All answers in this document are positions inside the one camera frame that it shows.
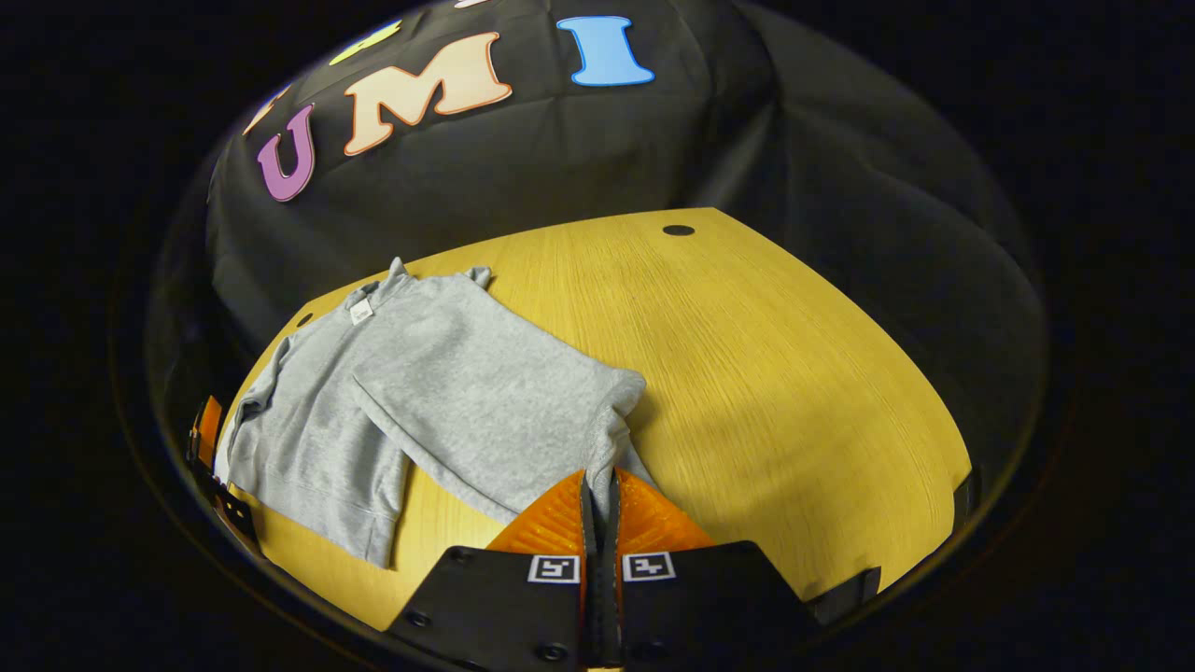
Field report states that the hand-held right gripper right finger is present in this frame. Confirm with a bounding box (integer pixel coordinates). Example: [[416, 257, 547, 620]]
[[597, 467, 820, 668]]

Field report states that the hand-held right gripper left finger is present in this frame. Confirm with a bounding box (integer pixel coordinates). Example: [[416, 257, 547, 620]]
[[383, 469, 598, 672]]

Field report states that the grey sweatshirt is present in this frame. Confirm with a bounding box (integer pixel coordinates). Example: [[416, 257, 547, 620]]
[[215, 258, 654, 570]]

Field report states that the black backdrop cloth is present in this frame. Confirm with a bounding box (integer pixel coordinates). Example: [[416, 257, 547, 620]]
[[149, 0, 1047, 486]]

